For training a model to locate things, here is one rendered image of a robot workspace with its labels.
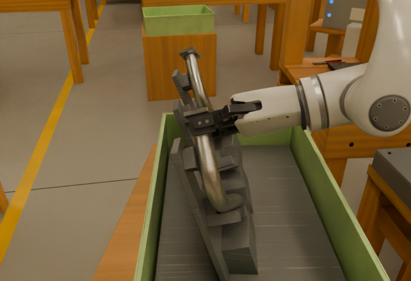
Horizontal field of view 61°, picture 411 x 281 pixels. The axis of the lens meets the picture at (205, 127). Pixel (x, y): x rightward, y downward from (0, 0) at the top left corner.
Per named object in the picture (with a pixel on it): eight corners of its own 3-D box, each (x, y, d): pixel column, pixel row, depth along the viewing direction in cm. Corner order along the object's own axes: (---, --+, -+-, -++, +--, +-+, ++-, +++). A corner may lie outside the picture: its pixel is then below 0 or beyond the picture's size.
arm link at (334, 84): (333, 138, 50) (320, 119, 59) (432, 118, 48) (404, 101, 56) (323, 81, 48) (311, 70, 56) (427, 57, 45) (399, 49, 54)
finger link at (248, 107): (274, 104, 53) (248, 116, 57) (241, 97, 48) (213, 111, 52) (276, 111, 53) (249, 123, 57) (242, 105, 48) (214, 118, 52)
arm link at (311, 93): (312, 87, 59) (295, 91, 60) (315, 66, 51) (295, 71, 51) (325, 134, 57) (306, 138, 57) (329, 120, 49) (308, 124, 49)
